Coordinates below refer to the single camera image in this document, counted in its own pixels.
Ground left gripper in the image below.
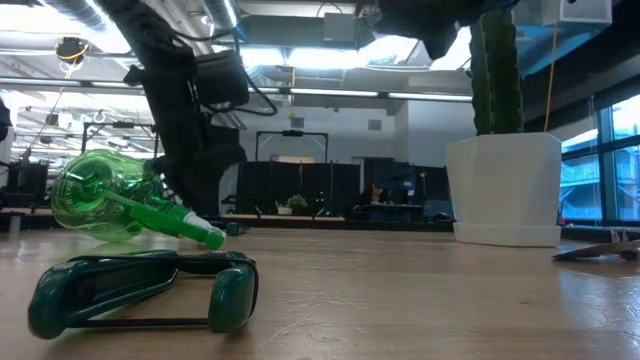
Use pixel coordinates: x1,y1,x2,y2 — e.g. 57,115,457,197
144,84,250,217

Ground black partition panels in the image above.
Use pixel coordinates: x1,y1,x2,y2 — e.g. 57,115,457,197
237,159,361,216

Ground green plastic spray bottle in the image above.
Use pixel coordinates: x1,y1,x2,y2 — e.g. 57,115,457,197
50,148,227,251

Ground small potted plant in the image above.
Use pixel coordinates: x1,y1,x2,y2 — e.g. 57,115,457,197
287,193,309,216

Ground person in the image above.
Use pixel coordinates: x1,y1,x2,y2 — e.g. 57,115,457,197
367,182,389,207

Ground grey ceiling box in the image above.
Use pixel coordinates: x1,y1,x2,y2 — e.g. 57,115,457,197
322,12,357,44

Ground fluorescent ceiling light tube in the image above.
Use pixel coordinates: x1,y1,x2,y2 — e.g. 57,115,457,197
387,91,474,102

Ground white faceted plant pot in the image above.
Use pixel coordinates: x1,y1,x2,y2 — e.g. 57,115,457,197
444,131,564,249

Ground green cactus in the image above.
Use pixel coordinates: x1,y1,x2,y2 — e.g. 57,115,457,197
468,0,525,136

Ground large window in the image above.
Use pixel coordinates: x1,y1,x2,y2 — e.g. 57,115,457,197
559,97,640,226

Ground white ceiling unit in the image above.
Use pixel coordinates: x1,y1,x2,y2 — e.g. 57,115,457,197
510,0,614,27

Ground black background gantry frame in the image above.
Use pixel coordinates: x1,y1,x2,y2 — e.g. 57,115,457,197
254,129,330,164

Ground green-handled garden snips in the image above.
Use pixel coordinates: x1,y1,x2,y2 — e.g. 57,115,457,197
27,248,260,340

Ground black and yellow cord reel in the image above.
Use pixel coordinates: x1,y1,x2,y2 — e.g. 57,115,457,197
54,35,91,64

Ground yellow extension cord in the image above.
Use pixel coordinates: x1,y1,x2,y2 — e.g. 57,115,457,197
543,22,560,134

